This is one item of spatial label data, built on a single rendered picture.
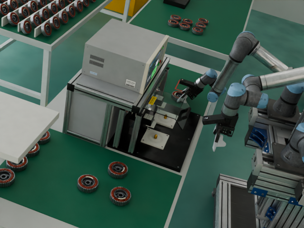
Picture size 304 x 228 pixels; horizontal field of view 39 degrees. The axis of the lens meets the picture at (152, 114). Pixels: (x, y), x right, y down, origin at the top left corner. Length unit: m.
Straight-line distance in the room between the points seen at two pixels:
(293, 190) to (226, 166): 1.42
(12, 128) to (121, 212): 0.72
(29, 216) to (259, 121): 1.56
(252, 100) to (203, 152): 2.02
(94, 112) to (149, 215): 0.67
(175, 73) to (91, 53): 1.21
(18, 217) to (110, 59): 0.98
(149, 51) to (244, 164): 1.88
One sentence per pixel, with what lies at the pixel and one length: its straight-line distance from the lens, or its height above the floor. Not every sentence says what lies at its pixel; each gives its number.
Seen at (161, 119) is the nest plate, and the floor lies 0.78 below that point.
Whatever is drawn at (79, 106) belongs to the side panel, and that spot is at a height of 0.98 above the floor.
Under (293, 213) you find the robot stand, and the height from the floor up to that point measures 0.51.
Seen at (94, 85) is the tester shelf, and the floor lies 1.11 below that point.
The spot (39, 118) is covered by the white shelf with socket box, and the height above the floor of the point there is 1.20.
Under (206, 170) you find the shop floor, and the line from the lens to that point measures 3.83.
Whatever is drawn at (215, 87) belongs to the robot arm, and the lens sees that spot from 2.92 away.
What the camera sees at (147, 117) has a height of 0.92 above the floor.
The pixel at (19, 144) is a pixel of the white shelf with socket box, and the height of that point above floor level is 1.21.
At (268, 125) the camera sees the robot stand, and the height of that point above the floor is 0.93.
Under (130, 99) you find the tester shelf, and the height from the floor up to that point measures 1.11.
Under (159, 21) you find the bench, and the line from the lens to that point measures 4.39.
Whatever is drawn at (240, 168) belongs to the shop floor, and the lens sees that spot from 4.00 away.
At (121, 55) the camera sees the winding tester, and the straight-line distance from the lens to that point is 2.42.
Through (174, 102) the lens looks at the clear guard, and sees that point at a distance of 2.58.
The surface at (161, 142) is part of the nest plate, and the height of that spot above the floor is 0.78.
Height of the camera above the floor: 2.46
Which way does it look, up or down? 35 degrees down
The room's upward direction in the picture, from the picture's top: 14 degrees clockwise
